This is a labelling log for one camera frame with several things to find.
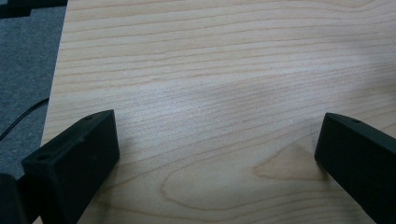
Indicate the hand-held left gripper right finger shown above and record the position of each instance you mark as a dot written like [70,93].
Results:
[361,158]

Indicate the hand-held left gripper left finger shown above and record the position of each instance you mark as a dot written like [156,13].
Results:
[70,165]

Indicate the dark object on floor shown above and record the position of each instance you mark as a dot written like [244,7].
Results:
[28,6]

